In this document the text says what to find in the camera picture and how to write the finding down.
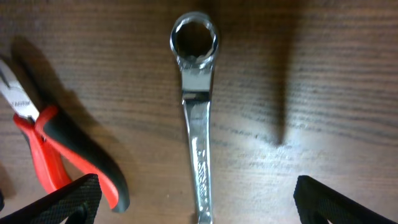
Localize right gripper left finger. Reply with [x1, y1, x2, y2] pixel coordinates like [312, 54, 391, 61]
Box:
[1, 174, 102, 224]

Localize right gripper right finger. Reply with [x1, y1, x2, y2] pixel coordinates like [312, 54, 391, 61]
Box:
[294, 175, 396, 224]

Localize red diagonal cutting pliers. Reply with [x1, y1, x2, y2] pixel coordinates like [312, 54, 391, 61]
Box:
[1, 59, 131, 213]

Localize silver ring wrench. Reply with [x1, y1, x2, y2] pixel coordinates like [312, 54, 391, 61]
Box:
[169, 11, 219, 224]

